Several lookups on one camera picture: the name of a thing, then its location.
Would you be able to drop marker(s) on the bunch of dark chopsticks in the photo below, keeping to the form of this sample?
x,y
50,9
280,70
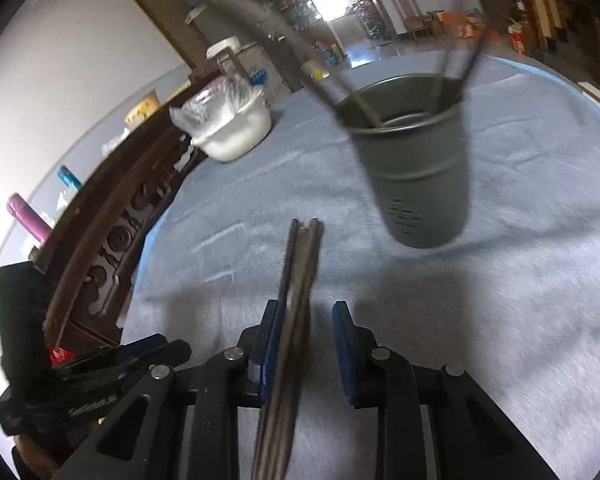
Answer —
x,y
260,15

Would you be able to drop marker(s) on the wooden dining chair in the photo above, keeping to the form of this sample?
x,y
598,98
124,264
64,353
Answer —
x,y
410,15

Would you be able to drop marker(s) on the grey refrigerator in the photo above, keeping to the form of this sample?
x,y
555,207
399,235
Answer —
x,y
260,65

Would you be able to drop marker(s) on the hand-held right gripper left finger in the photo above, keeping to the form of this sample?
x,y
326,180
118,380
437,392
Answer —
x,y
271,355

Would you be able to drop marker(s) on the purple thermos bottle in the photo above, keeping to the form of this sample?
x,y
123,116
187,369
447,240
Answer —
x,y
27,217

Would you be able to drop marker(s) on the yellow floral enamel basin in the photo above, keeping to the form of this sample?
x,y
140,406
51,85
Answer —
x,y
142,107

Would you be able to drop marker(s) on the teal thermos bottle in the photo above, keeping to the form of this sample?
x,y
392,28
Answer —
x,y
70,180

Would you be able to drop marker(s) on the clear plastic bag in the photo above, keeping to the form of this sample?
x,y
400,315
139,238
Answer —
x,y
210,107

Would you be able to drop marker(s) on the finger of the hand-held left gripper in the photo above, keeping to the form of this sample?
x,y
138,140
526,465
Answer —
x,y
145,352

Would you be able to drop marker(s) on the light blue under cloth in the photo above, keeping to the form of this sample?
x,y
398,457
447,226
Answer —
x,y
555,70

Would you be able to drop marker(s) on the slim dark grey chopstick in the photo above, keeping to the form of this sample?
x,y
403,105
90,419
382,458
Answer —
x,y
286,310

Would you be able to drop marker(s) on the brown wooden door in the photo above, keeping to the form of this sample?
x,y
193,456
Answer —
x,y
170,20

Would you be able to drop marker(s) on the carved dark wooden sideboard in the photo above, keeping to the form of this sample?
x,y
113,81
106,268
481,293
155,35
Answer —
x,y
110,220

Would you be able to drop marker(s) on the white enamel pot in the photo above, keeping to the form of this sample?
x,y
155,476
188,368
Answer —
x,y
235,135

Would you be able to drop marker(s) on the grey tablecloth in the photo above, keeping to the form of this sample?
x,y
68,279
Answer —
x,y
330,200

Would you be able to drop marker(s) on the brown wooden chopsticks bundle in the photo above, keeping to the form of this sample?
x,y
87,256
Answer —
x,y
302,310

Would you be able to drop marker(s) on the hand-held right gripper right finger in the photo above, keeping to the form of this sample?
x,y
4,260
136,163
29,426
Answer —
x,y
342,355

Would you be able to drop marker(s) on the grey perforated utensil holder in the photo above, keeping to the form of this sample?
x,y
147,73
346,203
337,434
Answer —
x,y
415,175

